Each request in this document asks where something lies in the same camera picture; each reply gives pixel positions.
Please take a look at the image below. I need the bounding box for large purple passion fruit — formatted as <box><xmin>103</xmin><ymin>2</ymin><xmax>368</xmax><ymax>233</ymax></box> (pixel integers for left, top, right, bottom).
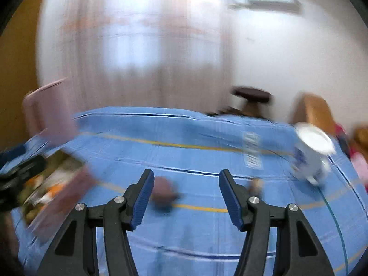
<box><xmin>150</xmin><ymin>176</ymin><xmax>180</xmax><ymax>210</ymax></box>

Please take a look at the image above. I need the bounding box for brown wooden door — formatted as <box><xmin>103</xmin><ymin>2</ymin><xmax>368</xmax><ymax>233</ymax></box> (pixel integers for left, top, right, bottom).
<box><xmin>0</xmin><ymin>0</ymin><xmax>42</xmax><ymax>150</ymax></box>

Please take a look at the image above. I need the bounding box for dark brown wrinkled fruit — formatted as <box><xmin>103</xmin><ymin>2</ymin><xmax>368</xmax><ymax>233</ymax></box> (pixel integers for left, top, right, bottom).
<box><xmin>248</xmin><ymin>178</ymin><xmax>264</xmax><ymax>199</ymax></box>

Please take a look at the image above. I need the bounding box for pink plastic pitcher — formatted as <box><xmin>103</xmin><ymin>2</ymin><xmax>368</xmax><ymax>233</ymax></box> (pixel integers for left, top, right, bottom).
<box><xmin>23</xmin><ymin>78</ymin><xmax>78</xmax><ymax>146</ymax></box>

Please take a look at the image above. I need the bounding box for pink metal tin box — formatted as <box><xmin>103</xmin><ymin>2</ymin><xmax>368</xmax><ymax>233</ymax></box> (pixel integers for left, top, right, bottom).
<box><xmin>18</xmin><ymin>149</ymin><xmax>96</xmax><ymax>243</ymax></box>

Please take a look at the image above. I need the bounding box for white air conditioner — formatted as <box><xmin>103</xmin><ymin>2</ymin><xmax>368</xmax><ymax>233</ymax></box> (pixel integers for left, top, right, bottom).
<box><xmin>229</xmin><ymin>0</ymin><xmax>301</xmax><ymax>14</ymax></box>

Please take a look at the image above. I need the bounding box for pink cloth on sofa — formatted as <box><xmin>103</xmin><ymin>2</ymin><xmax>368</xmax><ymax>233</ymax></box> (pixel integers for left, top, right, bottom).
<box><xmin>335</xmin><ymin>124</ymin><xmax>368</xmax><ymax>190</ymax></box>

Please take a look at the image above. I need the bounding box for dark round stool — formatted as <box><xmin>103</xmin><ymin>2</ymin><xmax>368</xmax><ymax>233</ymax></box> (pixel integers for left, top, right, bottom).
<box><xmin>231</xmin><ymin>87</ymin><xmax>273</xmax><ymax>118</ymax></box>

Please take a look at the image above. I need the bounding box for brown leather sofa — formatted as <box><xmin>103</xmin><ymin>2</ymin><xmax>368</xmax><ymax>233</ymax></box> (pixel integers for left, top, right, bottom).
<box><xmin>290</xmin><ymin>93</ymin><xmax>367</xmax><ymax>160</ymax></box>

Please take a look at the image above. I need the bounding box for white blue-print cup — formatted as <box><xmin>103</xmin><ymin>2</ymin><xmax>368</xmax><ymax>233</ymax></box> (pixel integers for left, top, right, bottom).
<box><xmin>291</xmin><ymin>122</ymin><xmax>336</xmax><ymax>186</ymax></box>

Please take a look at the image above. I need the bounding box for floral sheer curtain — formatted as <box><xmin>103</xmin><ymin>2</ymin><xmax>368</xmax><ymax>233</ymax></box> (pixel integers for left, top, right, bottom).
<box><xmin>57</xmin><ymin>0</ymin><xmax>234</xmax><ymax>113</ymax></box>

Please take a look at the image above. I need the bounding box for blue plaid tablecloth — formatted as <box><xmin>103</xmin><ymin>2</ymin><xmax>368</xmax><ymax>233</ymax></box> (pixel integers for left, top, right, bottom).
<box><xmin>8</xmin><ymin>106</ymin><xmax>368</xmax><ymax>276</ymax></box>

